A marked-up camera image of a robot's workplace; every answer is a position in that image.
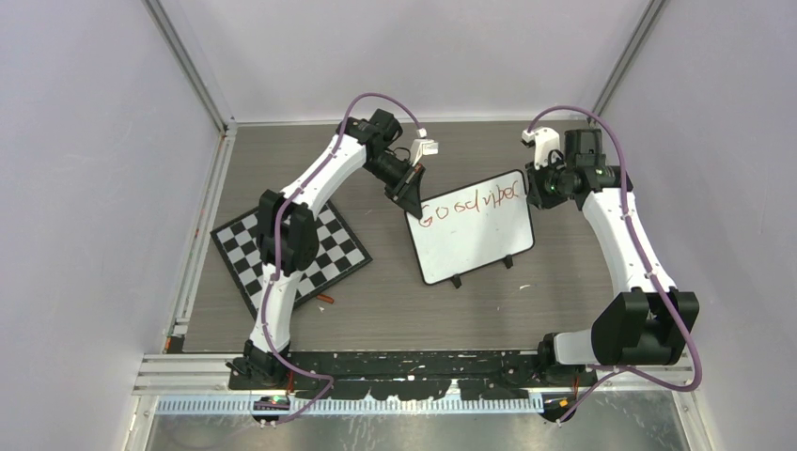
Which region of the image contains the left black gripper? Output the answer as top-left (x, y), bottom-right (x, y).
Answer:
top-left (364, 153), bottom-right (427, 221)

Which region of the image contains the white whiteboard black frame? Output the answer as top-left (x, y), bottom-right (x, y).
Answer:
top-left (405, 169), bottom-right (536, 288)

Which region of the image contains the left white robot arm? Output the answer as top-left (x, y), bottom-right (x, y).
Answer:
top-left (228, 109), bottom-right (438, 390)

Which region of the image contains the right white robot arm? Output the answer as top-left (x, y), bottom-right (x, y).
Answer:
top-left (522, 127), bottom-right (699, 386)

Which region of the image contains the black white chessboard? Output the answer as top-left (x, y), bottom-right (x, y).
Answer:
top-left (211, 201), bottom-right (372, 319)

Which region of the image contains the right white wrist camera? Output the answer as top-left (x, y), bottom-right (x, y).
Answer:
top-left (521, 127), bottom-right (560, 170)

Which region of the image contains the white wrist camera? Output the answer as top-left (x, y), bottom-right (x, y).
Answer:
top-left (409, 128), bottom-right (439, 166)
top-left (521, 127), bottom-right (560, 170)

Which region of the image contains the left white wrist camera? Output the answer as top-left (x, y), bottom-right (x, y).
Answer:
top-left (409, 128), bottom-right (439, 166)

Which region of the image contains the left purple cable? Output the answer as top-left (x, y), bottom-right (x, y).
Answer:
top-left (259, 93), bottom-right (428, 425)

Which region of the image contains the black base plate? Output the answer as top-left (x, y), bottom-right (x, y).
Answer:
top-left (227, 350), bottom-right (597, 401)

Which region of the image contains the slotted cable duct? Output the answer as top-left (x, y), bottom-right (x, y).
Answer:
top-left (156, 394), bottom-right (544, 415)

